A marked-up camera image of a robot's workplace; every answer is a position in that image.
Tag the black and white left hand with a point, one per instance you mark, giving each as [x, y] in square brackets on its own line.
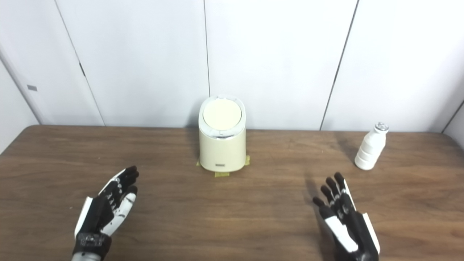
[98, 217]

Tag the black and white right hand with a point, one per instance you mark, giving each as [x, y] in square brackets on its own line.
[348, 224]

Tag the cream-colored bin body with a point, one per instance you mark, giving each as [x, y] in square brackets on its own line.
[222, 152]

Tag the small white plastic bottle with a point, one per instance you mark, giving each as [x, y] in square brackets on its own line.
[369, 150]

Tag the black wall panel hinge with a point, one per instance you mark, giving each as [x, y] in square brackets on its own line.
[82, 69]

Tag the cream round bin lid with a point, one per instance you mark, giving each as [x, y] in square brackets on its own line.
[222, 115]

